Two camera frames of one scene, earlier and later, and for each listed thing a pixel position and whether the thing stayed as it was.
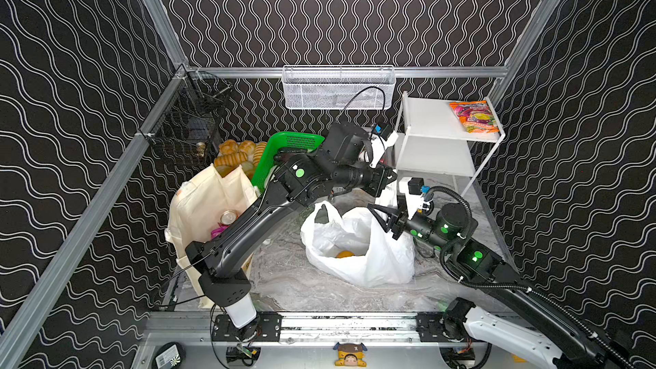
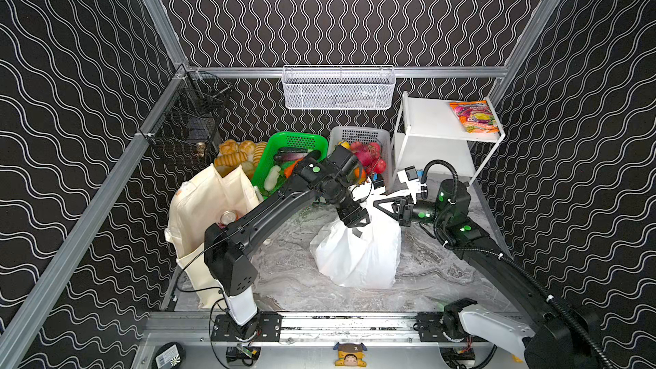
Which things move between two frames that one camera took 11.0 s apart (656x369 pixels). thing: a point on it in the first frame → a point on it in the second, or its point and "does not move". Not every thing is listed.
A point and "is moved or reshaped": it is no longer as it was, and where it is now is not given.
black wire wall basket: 187,125 does not move
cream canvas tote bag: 195,206 does not move
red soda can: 228,218 does not move
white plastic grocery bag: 355,247 is moved or reshaped
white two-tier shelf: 454,136 does not move
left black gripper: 382,179 → 356,215
